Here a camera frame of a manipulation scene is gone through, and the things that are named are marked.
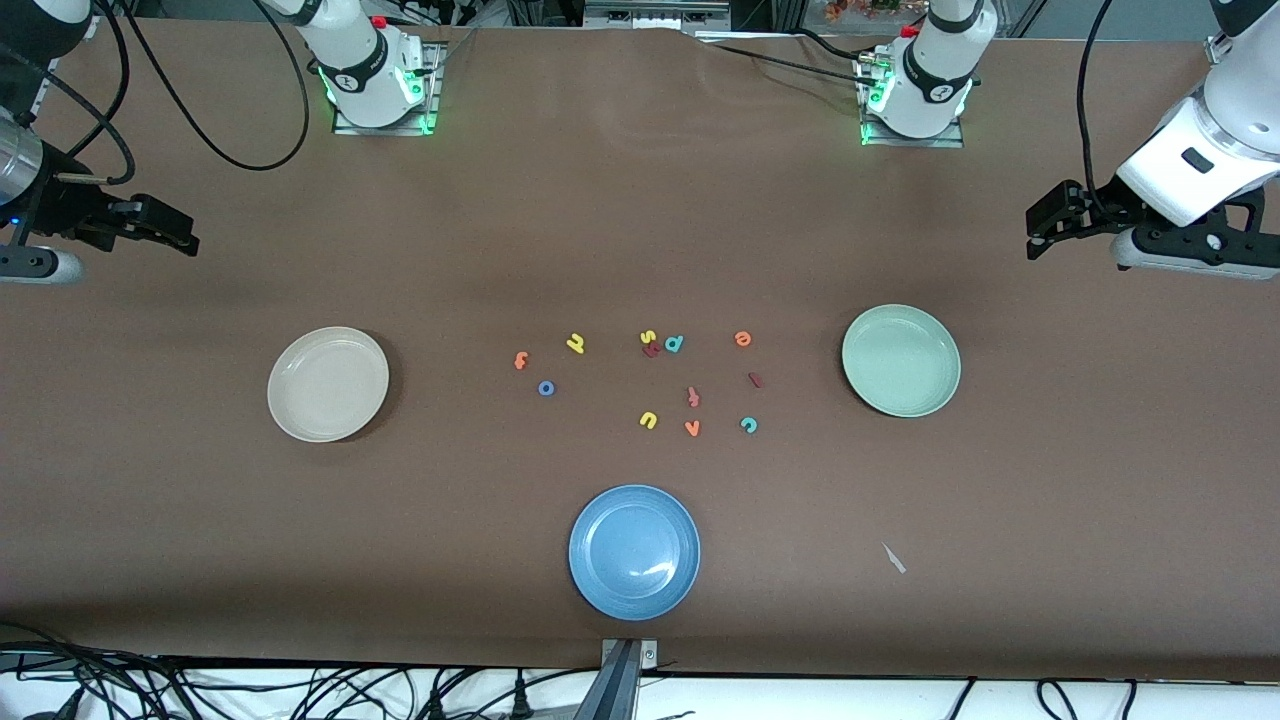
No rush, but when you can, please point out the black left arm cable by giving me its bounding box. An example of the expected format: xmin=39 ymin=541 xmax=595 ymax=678
xmin=1076 ymin=0 xmax=1117 ymax=217

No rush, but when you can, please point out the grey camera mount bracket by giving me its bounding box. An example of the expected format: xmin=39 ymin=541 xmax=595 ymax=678
xmin=585 ymin=638 xmax=661 ymax=720

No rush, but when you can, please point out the black base power cable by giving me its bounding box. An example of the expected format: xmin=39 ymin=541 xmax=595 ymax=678
xmin=700 ymin=40 xmax=881 ymax=91
xmin=785 ymin=26 xmax=876 ymax=61

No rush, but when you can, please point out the brown table cover sheet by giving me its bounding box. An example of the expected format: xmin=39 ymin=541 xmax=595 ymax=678
xmin=0 ymin=15 xmax=1280 ymax=683

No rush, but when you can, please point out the beige brown plate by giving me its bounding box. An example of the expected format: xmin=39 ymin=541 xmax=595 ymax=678
xmin=267 ymin=326 xmax=391 ymax=443

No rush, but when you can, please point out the blue plate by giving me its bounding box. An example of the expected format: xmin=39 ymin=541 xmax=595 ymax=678
xmin=568 ymin=484 xmax=702 ymax=622

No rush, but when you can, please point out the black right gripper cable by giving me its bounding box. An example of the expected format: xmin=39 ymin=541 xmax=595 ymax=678
xmin=0 ymin=40 xmax=137 ymax=187

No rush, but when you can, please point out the black right arm cable loop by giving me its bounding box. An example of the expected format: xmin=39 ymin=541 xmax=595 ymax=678
xmin=95 ymin=0 xmax=311 ymax=171

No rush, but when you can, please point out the green plate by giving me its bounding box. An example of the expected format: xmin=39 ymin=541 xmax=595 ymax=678
xmin=841 ymin=304 xmax=963 ymax=418

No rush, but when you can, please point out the orange decorative object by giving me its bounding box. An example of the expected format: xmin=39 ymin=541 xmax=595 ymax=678
xmin=822 ymin=0 xmax=903 ymax=23

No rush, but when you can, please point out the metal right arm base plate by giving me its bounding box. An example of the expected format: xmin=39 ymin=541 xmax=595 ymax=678
xmin=332 ymin=42 xmax=446 ymax=136

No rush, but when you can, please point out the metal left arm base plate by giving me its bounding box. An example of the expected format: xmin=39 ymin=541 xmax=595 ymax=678
xmin=855 ymin=55 xmax=966 ymax=149

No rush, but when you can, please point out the grey power strip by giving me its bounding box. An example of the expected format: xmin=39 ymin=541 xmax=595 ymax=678
xmin=583 ymin=0 xmax=733 ymax=31

